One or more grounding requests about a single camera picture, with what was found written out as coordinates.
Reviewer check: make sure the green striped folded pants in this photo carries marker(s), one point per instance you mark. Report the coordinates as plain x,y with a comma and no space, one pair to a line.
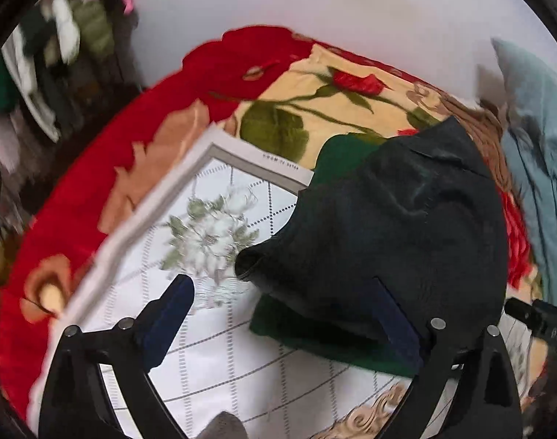
306,336

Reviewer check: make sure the black leather jacket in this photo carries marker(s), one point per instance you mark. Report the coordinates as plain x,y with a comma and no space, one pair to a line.
397,219

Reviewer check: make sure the red floral blanket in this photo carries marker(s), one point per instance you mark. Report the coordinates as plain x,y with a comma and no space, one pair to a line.
100,146

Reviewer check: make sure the olive puffer vest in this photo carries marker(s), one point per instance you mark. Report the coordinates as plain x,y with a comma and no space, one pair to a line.
93,29

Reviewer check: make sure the white puffer jacket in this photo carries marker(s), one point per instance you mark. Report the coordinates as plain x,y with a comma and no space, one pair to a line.
66,27

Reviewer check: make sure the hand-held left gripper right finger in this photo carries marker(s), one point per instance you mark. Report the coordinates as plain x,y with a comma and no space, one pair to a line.
397,329

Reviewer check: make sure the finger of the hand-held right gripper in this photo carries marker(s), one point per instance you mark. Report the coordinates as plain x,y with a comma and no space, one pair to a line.
539,320

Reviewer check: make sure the white floral quilted mat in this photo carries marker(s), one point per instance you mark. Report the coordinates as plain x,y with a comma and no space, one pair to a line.
242,375

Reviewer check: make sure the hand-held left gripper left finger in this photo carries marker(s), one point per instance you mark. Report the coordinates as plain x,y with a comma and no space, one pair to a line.
166,315

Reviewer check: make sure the green cloth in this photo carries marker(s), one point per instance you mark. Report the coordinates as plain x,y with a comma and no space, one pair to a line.
1,89

